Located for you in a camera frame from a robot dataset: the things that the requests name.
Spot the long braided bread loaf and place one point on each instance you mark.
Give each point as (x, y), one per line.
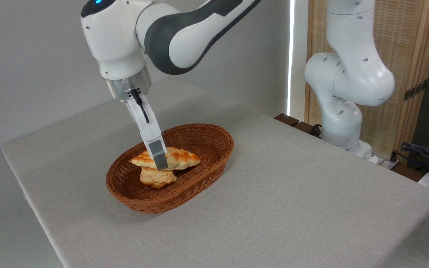
(184, 158)

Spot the brown wicker basket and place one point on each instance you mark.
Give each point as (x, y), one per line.
(209, 149)

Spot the grey tablecloth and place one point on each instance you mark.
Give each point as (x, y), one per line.
(311, 204)

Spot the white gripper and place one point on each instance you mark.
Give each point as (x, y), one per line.
(151, 128)

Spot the small round bread roll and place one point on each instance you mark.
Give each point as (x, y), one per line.
(156, 179)

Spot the metal screen hinge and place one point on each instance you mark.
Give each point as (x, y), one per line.
(415, 90)

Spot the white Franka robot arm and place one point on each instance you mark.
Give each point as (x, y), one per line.
(348, 74)

